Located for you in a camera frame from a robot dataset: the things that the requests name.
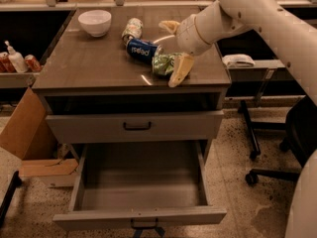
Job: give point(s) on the pale green white can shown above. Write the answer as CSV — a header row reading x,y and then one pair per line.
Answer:
x,y
133,30

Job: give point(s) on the black top drawer handle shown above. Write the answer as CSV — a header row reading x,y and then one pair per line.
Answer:
x,y
137,127

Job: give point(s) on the blue Pepsi can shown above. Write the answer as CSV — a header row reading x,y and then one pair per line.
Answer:
x,y
143,51

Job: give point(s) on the black middle drawer handle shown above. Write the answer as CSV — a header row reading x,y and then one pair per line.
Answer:
x,y
144,224

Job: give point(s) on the crushed green can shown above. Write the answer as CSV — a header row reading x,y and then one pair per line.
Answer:
x,y
163,64

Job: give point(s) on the black stand leg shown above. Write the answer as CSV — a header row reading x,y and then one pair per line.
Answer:
x,y
13,185

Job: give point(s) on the white bowl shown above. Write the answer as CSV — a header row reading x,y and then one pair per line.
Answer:
x,y
95,22

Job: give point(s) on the grey top drawer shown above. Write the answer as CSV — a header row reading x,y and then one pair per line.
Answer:
x,y
174,126

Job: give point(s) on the red can at edge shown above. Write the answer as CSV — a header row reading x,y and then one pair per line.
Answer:
x,y
5,62

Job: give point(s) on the white folded cloth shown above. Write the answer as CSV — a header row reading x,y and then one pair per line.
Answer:
x,y
238,60

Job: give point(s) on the open grey middle drawer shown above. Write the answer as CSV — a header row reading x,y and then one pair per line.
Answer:
x,y
142,180

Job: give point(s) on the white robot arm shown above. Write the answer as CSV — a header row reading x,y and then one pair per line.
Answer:
x,y
294,42

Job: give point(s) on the red soda can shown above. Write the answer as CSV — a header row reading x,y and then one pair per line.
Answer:
x,y
32,63

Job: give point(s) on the grey drawer cabinet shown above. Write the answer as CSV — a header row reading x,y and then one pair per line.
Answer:
x,y
87,76

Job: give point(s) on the brown cardboard box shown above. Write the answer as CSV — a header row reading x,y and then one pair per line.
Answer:
x,y
28,137

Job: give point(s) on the white pump bottle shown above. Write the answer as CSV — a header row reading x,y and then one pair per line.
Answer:
x,y
16,59

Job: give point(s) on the black drawer handle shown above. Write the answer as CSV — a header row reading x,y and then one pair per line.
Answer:
x,y
144,224
137,127

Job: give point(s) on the black office chair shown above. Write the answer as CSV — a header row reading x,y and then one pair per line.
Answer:
x,y
300,127

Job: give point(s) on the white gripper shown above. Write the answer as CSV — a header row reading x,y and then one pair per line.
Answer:
x,y
188,34

